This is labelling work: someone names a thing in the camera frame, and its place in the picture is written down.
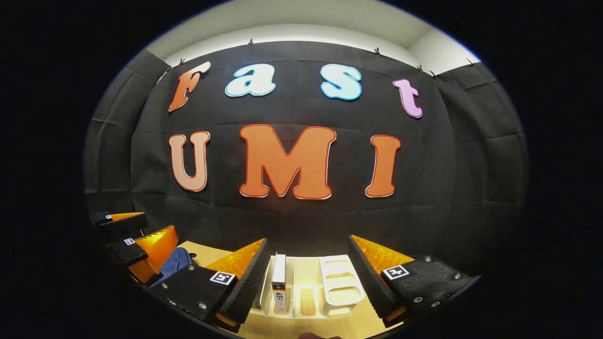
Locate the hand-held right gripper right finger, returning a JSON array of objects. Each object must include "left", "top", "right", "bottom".
[{"left": 348, "top": 234, "right": 481, "bottom": 328}]

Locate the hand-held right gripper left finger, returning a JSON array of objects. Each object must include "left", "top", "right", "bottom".
[{"left": 152, "top": 238, "right": 273, "bottom": 331}]

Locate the white plastic bookshelf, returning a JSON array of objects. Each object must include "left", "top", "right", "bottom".
[{"left": 257, "top": 253, "right": 366, "bottom": 319}]

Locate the grey cover book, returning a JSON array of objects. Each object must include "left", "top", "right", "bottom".
[{"left": 271, "top": 253, "right": 288, "bottom": 314}]

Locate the blue schoolbag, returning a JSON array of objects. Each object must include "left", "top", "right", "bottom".
[{"left": 151, "top": 247, "right": 196, "bottom": 288}]

